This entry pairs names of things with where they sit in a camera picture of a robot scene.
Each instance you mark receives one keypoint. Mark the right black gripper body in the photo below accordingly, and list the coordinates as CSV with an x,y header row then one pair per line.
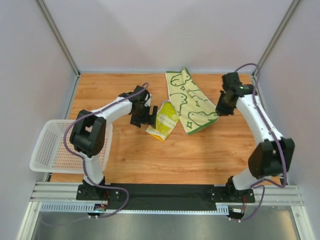
x,y
223,106

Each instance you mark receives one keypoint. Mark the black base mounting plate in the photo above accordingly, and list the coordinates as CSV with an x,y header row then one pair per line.
x,y
164,197

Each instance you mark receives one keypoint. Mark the white perforated plastic basket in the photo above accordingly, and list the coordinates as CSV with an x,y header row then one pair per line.
x,y
54,153

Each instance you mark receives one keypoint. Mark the lime yellow towel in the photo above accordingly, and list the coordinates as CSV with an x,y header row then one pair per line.
x,y
166,120

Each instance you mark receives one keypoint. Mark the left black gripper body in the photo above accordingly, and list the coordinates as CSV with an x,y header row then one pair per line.
x,y
139,116

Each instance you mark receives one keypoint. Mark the aluminium frame post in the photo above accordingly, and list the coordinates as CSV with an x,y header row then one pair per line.
x,y
57,35
277,35

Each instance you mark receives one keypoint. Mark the left aluminium frame post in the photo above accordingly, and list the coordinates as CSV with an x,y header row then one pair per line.
x,y
57,35

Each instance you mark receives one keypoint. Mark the aluminium front rail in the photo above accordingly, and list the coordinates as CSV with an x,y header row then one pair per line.
x,y
66,192

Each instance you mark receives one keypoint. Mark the right aluminium frame post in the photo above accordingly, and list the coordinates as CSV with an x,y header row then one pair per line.
x,y
277,35

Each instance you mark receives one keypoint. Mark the green dinosaur pattern towel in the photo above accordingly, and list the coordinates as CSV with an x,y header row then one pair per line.
x,y
194,109

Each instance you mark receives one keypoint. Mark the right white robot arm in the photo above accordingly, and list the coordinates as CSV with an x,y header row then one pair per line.
x,y
273,153

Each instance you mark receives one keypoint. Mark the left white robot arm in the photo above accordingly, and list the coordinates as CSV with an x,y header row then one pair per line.
x,y
85,137

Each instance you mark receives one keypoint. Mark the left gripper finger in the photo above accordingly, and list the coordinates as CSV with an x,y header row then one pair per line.
x,y
136,120
151,120

